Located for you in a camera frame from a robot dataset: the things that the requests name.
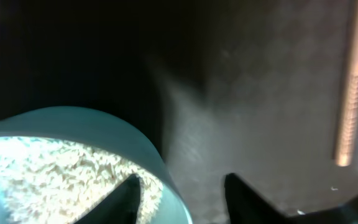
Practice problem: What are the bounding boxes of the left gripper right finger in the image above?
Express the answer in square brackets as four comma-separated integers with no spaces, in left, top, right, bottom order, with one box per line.
[224,173,358,224]

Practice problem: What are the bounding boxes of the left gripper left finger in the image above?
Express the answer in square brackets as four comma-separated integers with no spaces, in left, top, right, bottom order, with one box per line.
[75,174,141,224]

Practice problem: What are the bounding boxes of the light blue rice bowl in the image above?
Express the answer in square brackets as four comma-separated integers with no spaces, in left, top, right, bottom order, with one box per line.
[0,106,192,223]

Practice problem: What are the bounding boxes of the wooden chopstick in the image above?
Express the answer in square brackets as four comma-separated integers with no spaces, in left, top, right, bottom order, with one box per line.
[334,0,358,167]

